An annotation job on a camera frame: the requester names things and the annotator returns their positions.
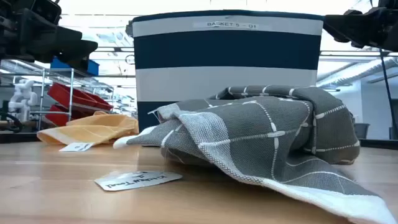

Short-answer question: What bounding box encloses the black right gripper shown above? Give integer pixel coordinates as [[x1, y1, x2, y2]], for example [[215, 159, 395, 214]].
[[323, 0, 398, 52]]

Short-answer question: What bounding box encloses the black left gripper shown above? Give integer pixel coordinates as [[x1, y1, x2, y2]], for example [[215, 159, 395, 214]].
[[0, 0, 99, 73]]

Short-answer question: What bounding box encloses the orange checked kitchen towel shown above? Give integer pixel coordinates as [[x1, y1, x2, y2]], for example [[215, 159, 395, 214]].
[[36, 111, 140, 152]]

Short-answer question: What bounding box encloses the navy white striped fabric basket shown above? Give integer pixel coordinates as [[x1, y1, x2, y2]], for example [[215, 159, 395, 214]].
[[126, 9, 324, 131]]

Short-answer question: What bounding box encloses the grey checked kitchen towel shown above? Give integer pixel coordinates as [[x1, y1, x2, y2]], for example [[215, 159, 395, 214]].
[[113, 85, 397, 224]]

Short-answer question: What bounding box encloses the blue plastic bin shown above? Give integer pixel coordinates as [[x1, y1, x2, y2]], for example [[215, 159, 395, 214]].
[[50, 57, 100, 77]]

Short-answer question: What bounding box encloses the red plastic bin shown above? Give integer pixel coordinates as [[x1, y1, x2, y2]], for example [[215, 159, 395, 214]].
[[45, 104, 91, 127], [47, 82, 113, 111]]

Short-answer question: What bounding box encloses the thin black pole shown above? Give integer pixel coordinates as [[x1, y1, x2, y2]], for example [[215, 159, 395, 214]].
[[378, 49, 398, 141]]

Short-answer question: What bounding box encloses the grey bucket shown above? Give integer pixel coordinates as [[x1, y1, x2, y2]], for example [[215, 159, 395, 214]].
[[354, 123, 371, 140]]

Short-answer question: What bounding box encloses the black hose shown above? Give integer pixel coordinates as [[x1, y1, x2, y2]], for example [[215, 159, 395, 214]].
[[0, 111, 23, 134]]

